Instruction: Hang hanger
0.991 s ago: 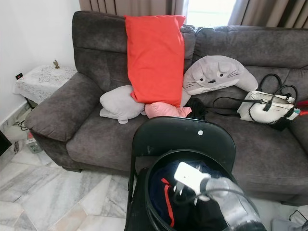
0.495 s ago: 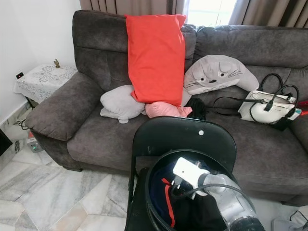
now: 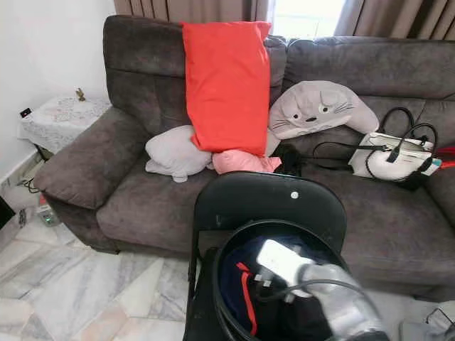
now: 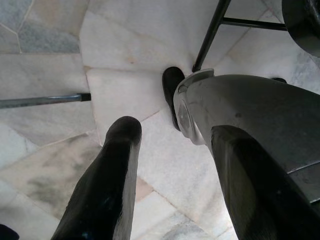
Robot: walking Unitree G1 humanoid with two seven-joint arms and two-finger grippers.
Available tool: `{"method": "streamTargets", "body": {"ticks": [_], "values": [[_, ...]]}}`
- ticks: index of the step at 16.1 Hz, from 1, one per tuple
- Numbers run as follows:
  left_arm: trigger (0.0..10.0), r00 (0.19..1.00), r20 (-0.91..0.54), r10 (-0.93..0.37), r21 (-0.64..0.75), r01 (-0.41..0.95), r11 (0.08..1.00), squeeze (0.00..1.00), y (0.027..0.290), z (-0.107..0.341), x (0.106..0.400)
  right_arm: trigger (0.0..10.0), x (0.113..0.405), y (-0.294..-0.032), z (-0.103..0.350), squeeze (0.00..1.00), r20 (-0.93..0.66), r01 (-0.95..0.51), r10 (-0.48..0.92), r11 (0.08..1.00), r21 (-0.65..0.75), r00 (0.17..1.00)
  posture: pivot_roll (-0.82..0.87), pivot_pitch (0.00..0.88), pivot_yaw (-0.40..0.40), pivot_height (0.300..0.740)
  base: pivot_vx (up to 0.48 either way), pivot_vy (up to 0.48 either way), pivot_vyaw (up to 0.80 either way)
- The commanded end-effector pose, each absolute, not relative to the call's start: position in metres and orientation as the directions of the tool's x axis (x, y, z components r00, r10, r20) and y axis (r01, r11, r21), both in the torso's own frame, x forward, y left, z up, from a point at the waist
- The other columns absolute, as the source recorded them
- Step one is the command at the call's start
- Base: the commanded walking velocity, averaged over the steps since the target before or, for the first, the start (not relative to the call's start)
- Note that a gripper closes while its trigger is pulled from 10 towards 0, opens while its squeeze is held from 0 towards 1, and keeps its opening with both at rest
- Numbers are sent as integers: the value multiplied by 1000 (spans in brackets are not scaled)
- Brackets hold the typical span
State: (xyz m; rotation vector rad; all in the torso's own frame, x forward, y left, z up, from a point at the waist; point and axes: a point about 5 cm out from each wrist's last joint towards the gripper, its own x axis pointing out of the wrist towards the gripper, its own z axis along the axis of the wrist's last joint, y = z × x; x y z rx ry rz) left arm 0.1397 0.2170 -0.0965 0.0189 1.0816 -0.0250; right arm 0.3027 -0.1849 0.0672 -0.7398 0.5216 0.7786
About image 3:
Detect navy garment red stripe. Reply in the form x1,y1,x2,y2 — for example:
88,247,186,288
219,236,321,338

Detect black round laundry basket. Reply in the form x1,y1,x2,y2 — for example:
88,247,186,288
210,219,353,341

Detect black folding chair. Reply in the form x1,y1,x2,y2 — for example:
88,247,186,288
183,170,349,341

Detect bright window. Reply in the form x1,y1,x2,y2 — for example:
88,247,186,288
269,0,346,40

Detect long red pillow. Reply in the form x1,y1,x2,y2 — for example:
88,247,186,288
181,20,273,156

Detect side table lace cloth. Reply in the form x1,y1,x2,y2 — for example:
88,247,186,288
18,94,112,153

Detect pink cushion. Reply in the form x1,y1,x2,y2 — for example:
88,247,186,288
212,149,283,176

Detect light grey round cushion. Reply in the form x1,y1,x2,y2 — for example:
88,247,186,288
144,124,214,183

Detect brown curtain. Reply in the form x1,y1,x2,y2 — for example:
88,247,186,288
112,0,274,22
334,0,455,40

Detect black power cord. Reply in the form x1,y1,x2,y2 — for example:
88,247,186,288
20,153,43,194

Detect white power strip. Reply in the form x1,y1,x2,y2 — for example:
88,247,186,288
36,195,61,227

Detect white handbag black handles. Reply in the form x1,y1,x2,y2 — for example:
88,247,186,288
348,107,443,191

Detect grey cartoon animal cushion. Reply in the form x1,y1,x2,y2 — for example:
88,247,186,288
268,80,380,141

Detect small black bag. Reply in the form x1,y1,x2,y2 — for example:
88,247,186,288
277,142,305,177

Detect dark grey fabric sofa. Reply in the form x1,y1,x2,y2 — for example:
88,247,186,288
34,14,455,303

